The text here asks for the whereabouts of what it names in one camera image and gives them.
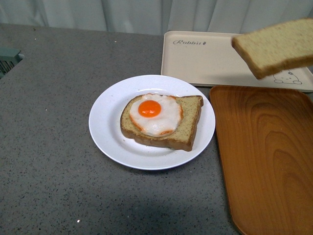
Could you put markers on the bread slice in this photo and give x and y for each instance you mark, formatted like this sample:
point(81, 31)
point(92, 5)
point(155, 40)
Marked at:
point(184, 135)
point(276, 48)

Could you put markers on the white round plate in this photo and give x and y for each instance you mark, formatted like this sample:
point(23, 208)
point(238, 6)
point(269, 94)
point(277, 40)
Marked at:
point(104, 123)

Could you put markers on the fried egg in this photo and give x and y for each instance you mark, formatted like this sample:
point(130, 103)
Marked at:
point(156, 115)

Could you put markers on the beige rabbit tray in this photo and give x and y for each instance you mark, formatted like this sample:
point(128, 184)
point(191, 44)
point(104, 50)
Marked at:
point(208, 59)

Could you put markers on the brown wooden tray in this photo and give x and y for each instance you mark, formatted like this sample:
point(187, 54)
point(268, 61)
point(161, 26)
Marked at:
point(265, 138)

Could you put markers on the grey curtain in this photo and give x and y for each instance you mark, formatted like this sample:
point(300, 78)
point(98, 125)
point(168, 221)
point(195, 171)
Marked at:
point(155, 16)

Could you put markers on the grey vent grille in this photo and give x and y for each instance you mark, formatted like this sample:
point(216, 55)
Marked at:
point(9, 57)

